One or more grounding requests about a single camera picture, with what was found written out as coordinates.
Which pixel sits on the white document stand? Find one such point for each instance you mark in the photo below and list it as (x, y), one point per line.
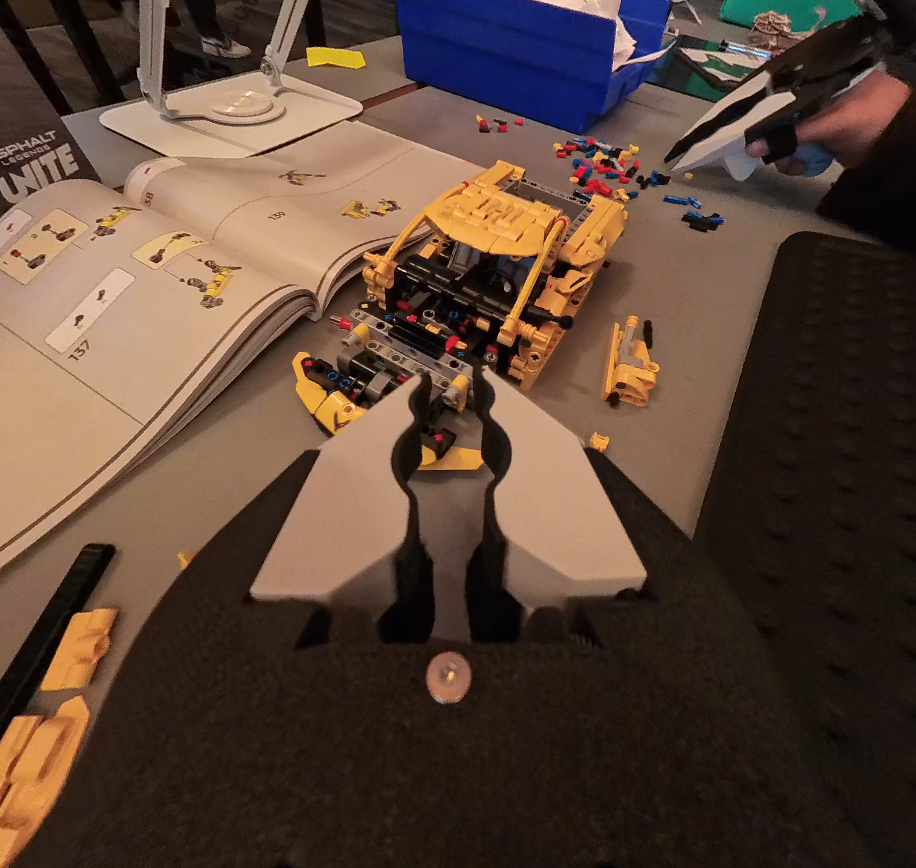
(236, 123)

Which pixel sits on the grey desk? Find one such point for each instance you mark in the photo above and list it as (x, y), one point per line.
(680, 295)

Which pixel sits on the pile of coloured brick pins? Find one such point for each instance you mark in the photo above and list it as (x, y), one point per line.
(601, 166)

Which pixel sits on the blue plastic bin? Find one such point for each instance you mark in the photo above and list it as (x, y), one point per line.
(501, 59)

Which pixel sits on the dark car set box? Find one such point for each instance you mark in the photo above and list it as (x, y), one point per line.
(28, 95)

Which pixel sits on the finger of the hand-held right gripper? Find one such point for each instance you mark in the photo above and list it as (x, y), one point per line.
(730, 145)
(723, 113)

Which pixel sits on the yellow sticky note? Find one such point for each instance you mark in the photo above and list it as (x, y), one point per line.
(333, 58)

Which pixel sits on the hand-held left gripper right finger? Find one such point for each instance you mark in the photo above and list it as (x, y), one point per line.
(565, 524)

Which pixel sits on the yellow brick car model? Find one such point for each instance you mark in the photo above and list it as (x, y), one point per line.
(501, 216)

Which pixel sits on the person's right hand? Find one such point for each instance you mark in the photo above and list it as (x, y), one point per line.
(851, 123)

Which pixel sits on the small red black brick cluster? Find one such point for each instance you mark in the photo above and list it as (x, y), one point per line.
(494, 125)

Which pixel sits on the pile of yellow brick pieces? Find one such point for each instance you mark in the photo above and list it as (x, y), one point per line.
(43, 753)

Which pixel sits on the building instruction booklet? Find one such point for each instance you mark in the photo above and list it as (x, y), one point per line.
(107, 381)

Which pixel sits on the person's right forearm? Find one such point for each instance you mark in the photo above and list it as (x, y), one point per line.
(880, 188)

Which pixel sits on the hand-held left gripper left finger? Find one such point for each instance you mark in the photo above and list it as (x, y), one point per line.
(336, 524)

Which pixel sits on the small yellow brick subassembly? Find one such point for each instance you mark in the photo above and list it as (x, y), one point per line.
(630, 374)

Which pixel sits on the small coloured brick model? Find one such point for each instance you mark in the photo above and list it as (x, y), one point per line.
(771, 27)

